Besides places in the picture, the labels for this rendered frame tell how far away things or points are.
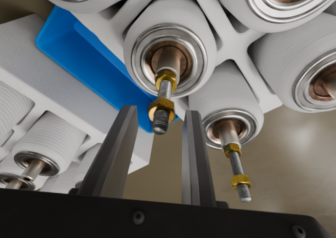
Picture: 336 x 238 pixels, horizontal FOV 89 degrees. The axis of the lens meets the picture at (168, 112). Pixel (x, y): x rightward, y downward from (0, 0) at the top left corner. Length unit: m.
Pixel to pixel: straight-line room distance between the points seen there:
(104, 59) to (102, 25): 0.22
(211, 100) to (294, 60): 0.09
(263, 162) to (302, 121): 0.23
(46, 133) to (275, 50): 0.38
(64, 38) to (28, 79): 0.12
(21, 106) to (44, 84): 0.06
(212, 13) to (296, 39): 0.09
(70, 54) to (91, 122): 0.15
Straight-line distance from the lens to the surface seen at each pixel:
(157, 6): 0.18
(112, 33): 0.26
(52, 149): 0.36
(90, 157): 0.42
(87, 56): 0.44
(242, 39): 0.26
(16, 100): 0.40
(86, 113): 0.39
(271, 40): 0.26
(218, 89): 0.23
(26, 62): 0.41
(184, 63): 0.18
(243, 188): 0.19
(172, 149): 0.68
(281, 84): 0.22
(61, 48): 0.42
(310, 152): 0.82
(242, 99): 0.22
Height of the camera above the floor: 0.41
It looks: 50 degrees down
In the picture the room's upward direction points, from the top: 174 degrees counter-clockwise
